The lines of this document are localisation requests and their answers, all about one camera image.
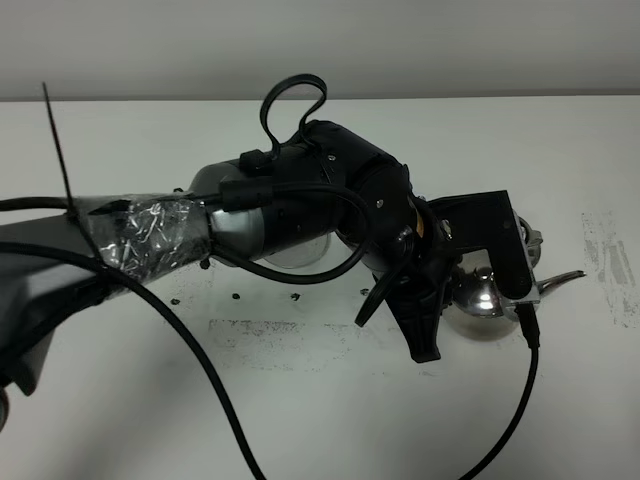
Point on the steel teapot saucer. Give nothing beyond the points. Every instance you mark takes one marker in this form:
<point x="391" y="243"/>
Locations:
<point x="301" y="255"/>

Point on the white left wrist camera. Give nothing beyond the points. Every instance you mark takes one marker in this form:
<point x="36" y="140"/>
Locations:
<point x="533" y="297"/>

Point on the stainless steel teapot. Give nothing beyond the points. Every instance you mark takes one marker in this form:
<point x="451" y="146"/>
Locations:
<point x="477" y="311"/>

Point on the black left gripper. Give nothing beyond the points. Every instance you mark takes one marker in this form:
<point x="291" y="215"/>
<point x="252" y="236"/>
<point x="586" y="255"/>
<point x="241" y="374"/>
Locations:
<point x="462" y="224"/>

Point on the black cable tie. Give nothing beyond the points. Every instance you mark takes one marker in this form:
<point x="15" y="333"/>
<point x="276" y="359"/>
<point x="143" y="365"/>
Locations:
<point x="57" y="145"/>

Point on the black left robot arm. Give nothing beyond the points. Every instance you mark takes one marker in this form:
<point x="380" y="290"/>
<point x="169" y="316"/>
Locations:
<point x="303" y="213"/>

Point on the right stainless steel teacup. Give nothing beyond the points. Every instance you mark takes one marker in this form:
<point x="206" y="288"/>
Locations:
<point x="533" y="240"/>

